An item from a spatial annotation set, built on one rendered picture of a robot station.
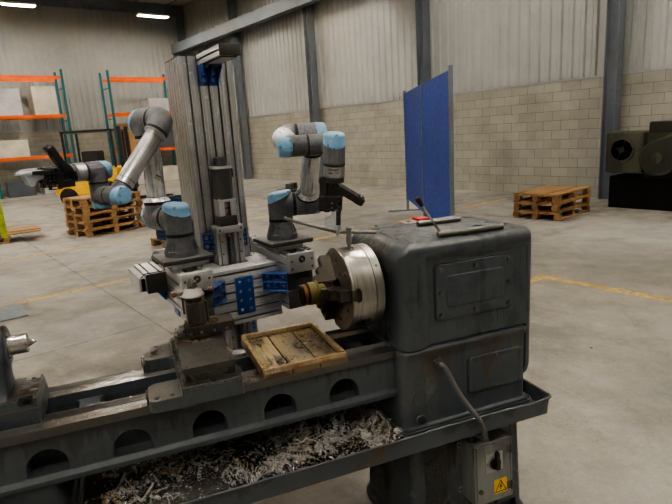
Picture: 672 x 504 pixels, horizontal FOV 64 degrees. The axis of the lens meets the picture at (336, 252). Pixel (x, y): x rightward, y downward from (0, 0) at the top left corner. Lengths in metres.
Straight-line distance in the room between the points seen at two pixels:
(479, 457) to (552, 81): 11.16
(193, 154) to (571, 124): 10.73
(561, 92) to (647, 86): 1.70
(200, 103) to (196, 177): 0.34
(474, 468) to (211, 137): 1.83
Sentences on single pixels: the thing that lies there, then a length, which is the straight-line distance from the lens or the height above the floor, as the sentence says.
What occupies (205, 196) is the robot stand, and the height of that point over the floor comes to 1.39.
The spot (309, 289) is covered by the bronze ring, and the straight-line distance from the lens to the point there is 1.94.
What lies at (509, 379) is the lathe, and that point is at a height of 0.65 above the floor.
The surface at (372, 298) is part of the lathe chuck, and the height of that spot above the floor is 1.07.
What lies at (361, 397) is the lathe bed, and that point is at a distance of 2.01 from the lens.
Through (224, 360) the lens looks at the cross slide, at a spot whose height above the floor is 0.97.
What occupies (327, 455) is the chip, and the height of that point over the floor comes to 0.58.
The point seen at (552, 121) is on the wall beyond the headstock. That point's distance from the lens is 12.86.
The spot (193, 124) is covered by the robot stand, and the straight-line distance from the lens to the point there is 2.62.
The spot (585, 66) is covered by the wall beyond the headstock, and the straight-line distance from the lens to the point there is 12.65.
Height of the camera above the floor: 1.65
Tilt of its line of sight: 13 degrees down
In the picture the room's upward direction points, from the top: 4 degrees counter-clockwise
